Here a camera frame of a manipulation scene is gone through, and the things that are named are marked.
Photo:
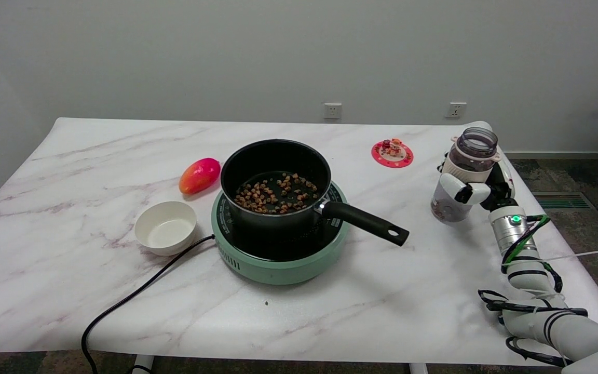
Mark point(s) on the clear plastic bottle with nuts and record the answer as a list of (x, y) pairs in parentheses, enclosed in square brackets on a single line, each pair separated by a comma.
[(478, 143)]

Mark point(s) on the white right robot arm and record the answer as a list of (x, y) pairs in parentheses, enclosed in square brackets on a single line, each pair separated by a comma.
[(527, 275)]

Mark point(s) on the white wall socket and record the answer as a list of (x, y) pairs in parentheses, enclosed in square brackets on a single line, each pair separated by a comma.
[(332, 110), (456, 110)]

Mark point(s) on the green induction cooker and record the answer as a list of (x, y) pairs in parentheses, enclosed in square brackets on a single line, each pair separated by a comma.
[(278, 271)]

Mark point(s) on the white bowl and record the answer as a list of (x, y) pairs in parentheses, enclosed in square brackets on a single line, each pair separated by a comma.
[(165, 231)]

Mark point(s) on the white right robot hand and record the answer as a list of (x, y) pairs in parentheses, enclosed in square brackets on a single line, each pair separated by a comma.
[(501, 189)]

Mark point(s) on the red orange mango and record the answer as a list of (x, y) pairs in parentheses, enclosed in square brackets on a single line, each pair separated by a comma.
[(199, 175)]

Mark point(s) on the brown nuts in saucepan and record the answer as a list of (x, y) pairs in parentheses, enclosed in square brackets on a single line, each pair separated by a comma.
[(278, 195)]

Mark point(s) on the floor vent grille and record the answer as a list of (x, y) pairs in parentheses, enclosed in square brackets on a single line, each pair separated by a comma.
[(563, 201)]

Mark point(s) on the white zip tie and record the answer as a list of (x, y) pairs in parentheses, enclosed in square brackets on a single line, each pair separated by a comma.
[(579, 255)]

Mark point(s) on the pink coaster with toy figures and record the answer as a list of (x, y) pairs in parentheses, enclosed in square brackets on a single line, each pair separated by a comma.
[(392, 156)]

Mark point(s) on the white table leg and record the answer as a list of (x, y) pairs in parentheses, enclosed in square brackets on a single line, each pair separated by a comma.
[(143, 364), (418, 368)]

